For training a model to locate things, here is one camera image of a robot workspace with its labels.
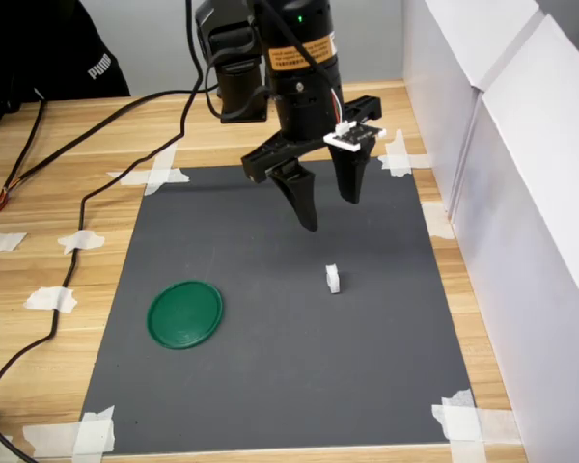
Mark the dark grey mat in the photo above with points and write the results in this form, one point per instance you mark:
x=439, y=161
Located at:
x=270, y=362

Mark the white partition panel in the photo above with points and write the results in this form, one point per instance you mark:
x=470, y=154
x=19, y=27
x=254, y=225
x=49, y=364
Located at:
x=535, y=241
x=439, y=96

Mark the small white camera module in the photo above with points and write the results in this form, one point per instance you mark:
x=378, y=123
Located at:
x=354, y=136

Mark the round green lid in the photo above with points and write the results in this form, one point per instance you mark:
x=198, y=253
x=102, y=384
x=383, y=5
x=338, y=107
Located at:
x=184, y=316

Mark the person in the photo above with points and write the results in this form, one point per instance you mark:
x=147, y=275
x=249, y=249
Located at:
x=53, y=43

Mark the white masking tape piece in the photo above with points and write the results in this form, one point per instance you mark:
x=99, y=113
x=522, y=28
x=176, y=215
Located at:
x=79, y=241
x=398, y=161
x=463, y=424
x=7, y=241
x=438, y=222
x=94, y=434
x=48, y=299
x=157, y=174

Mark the small white plastic terminal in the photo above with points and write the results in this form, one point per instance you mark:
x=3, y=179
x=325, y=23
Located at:
x=333, y=280

